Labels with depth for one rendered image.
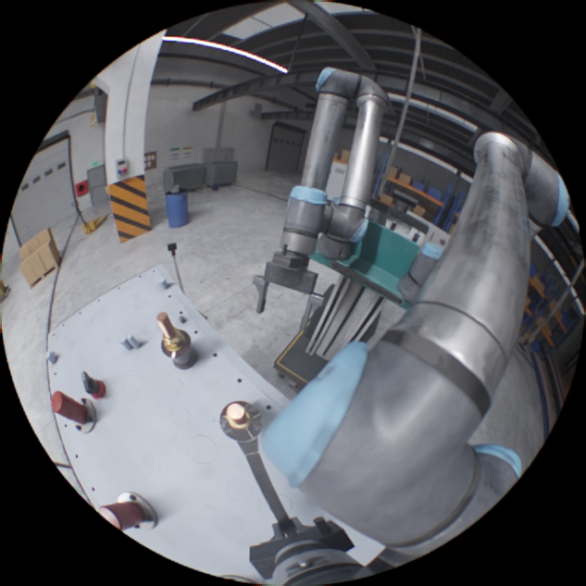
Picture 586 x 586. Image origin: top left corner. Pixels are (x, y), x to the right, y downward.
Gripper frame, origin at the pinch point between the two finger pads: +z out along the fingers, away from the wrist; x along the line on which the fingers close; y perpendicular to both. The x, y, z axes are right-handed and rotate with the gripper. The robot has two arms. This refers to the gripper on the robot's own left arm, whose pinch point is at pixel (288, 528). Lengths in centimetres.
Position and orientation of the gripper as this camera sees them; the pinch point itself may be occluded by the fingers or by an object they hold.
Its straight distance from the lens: 44.4
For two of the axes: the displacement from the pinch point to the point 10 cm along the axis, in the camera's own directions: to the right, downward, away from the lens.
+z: -1.8, 7.2, 6.7
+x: -9.1, 1.4, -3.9
